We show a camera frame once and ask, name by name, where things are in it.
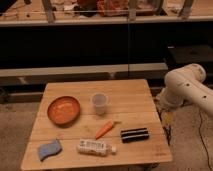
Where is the orange toy carrot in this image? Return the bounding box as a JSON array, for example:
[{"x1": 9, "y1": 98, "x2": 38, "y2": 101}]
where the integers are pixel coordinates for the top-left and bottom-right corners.
[{"x1": 95, "y1": 121, "x2": 114, "y2": 139}]

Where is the orange ceramic bowl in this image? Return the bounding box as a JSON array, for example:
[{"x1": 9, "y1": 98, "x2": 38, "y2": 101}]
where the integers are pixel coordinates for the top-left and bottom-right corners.
[{"x1": 47, "y1": 96, "x2": 80, "y2": 125}]

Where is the blue sponge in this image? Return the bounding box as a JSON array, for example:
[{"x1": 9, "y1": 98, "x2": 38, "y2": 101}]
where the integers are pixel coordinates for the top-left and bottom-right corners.
[{"x1": 37, "y1": 139, "x2": 62, "y2": 161}]

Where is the white glue bottle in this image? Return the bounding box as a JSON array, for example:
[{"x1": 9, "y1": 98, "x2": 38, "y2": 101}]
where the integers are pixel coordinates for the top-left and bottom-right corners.
[{"x1": 76, "y1": 139, "x2": 117, "y2": 156}]

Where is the black box on shelf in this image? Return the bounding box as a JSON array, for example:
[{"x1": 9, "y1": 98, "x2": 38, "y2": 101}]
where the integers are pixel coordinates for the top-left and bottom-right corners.
[{"x1": 166, "y1": 45, "x2": 213, "y2": 71}]

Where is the translucent white cup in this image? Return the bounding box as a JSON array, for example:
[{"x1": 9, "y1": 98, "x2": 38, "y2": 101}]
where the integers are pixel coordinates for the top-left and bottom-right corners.
[{"x1": 91, "y1": 93, "x2": 108, "y2": 115}]

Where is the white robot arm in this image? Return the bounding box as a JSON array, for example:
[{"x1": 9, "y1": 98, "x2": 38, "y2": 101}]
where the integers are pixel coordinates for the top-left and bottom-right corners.
[{"x1": 156, "y1": 63, "x2": 213, "y2": 118}]

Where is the orange clutter on shelf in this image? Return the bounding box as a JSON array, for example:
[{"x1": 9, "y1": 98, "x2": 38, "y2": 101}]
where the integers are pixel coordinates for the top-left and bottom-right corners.
[{"x1": 97, "y1": 0, "x2": 128, "y2": 16}]

